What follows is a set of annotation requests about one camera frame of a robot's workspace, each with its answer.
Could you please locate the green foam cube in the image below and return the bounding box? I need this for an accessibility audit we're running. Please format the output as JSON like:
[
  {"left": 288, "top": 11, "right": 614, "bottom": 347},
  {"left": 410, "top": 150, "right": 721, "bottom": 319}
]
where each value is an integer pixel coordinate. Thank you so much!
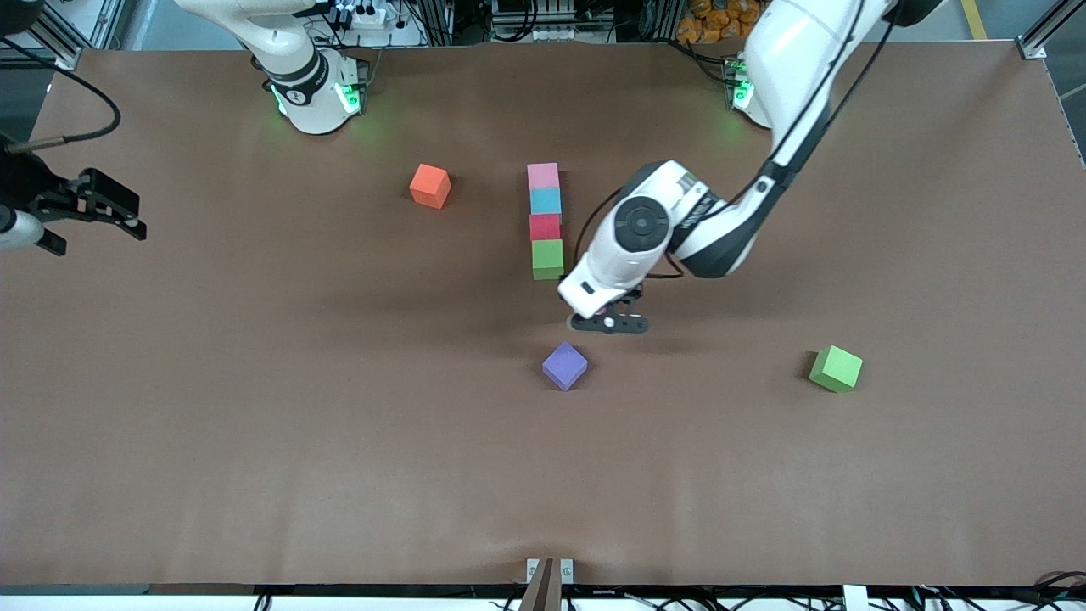
[
  {"left": 532, "top": 239, "right": 565, "bottom": 281},
  {"left": 809, "top": 345, "right": 864, "bottom": 394}
]

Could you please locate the purple foam cube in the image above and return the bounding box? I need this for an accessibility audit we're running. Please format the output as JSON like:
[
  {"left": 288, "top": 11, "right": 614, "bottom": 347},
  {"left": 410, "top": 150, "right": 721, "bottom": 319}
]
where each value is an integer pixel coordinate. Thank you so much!
[{"left": 542, "top": 341, "right": 589, "bottom": 392}]

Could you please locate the orange foam cube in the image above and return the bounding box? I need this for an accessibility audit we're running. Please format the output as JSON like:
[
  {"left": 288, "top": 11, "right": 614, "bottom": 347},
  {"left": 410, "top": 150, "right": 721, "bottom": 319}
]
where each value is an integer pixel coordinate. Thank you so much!
[{"left": 410, "top": 164, "right": 452, "bottom": 210}]

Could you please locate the bag of oranges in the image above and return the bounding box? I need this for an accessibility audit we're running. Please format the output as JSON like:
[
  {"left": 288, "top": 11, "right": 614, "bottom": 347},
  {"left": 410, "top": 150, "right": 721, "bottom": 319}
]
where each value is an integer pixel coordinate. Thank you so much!
[{"left": 676, "top": 0, "right": 764, "bottom": 45}]

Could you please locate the brown table cover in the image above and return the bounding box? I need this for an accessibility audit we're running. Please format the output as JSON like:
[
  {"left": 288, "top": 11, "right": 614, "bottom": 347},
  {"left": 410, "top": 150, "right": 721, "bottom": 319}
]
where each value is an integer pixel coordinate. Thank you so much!
[{"left": 0, "top": 41, "right": 1086, "bottom": 595}]

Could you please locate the white power strip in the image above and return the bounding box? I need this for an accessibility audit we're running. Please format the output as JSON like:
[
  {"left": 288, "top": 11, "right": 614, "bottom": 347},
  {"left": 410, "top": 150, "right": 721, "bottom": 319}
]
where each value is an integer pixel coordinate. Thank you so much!
[{"left": 327, "top": 0, "right": 393, "bottom": 31}]

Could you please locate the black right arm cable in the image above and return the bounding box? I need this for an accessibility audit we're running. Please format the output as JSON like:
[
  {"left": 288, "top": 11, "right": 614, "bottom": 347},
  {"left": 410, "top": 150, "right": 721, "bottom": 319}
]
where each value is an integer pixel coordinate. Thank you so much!
[{"left": 0, "top": 37, "right": 122, "bottom": 155}]

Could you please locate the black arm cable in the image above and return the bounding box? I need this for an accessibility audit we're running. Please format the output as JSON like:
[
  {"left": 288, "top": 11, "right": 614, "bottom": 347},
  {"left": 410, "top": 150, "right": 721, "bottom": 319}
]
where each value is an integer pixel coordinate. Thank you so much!
[
  {"left": 0, "top": 37, "right": 122, "bottom": 155},
  {"left": 577, "top": 0, "right": 904, "bottom": 279}
]

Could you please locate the aluminium frame profile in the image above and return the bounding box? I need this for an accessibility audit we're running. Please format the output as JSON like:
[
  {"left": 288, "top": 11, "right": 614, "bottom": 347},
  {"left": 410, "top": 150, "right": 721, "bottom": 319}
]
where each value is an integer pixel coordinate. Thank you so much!
[
  {"left": 1018, "top": 0, "right": 1086, "bottom": 60},
  {"left": 0, "top": 0, "right": 86, "bottom": 70}
]

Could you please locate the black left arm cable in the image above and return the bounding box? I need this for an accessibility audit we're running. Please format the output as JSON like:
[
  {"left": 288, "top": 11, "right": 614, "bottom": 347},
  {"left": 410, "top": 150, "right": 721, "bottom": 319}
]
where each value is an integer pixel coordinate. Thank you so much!
[{"left": 577, "top": 0, "right": 904, "bottom": 279}]

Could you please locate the metal table edge bracket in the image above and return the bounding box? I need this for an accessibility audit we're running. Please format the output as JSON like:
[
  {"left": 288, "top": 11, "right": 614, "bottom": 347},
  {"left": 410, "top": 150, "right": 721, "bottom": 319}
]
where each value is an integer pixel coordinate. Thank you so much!
[{"left": 519, "top": 558, "right": 575, "bottom": 611}]

